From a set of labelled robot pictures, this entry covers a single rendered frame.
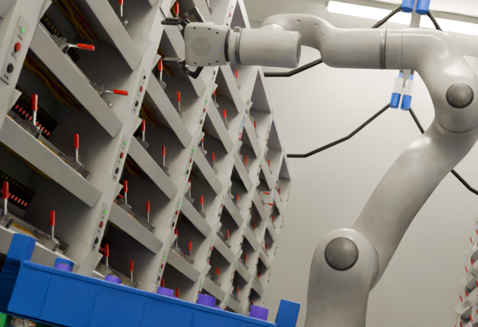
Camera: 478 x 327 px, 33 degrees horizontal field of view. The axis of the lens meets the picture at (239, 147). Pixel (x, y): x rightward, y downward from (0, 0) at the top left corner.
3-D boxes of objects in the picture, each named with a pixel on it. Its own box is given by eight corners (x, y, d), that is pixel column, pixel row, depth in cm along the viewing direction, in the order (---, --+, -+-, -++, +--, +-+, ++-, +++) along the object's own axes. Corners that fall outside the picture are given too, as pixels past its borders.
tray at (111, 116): (113, 138, 211) (133, 107, 213) (23, 41, 154) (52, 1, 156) (53, 102, 217) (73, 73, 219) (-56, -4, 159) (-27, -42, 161)
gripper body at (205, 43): (230, 27, 182) (182, 24, 185) (230, 71, 186) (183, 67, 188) (238, 20, 189) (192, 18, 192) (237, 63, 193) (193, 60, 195)
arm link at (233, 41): (238, 30, 182) (225, 29, 182) (238, 68, 185) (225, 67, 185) (247, 23, 189) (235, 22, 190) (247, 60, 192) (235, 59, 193)
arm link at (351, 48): (390, 6, 185) (261, 7, 193) (383, 40, 173) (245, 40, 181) (391, 42, 190) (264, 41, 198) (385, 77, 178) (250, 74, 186)
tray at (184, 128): (185, 148, 283) (206, 115, 285) (142, 84, 225) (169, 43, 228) (138, 121, 288) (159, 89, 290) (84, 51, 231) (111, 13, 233)
